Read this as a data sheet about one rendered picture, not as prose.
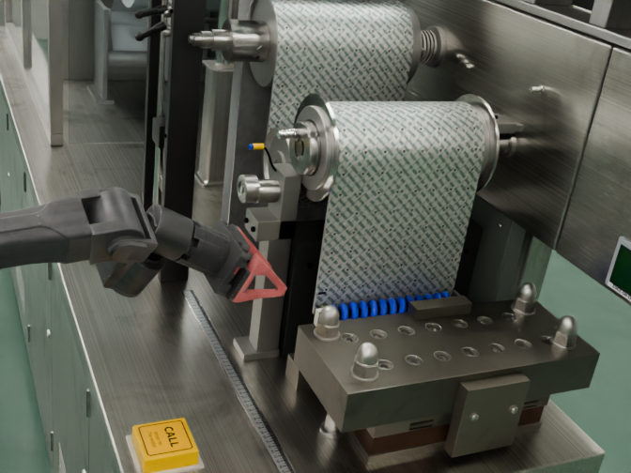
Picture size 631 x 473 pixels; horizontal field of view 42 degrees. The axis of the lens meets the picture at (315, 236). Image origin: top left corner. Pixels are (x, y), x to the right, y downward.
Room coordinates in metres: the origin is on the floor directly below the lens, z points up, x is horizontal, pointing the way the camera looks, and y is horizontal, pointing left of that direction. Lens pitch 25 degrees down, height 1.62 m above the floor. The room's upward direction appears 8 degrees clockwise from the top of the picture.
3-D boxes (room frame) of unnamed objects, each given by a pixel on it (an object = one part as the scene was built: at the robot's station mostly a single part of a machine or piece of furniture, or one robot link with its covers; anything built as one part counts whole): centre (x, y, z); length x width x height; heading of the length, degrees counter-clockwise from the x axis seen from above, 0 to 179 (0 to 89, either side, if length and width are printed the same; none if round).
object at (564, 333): (1.02, -0.37, 1.05); 0.04 x 0.04 x 0.04
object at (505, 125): (1.21, -0.25, 1.28); 0.06 x 0.05 x 0.02; 117
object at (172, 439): (0.83, 0.15, 0.91); 0.07 x 0.07 x 0.02; 27
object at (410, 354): (0.99, -0.21, 1.00); 0.40 x 0.16 x 0.06; 117
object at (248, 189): (1.07, 0.10, 1.18); 0.04 x 0.02 x 0.04; 27
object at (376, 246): (1.08, -0.12, 1.11); 0.23 x 0.01 x 0.18; 117
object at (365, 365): (0.88, -0.09, 1.05); 0.04 x 0.04 x 0.04
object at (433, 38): (1.43, -0.13, 1.33); 0.07 x 0.07 x 0.07; 27
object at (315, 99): (1.08, 0.02, 1.25); 0.15 x 0.01 x 0.15; 27
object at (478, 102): (1.19, -0.21, 1.25); 0.15 x 0.01 x 0.15; 27
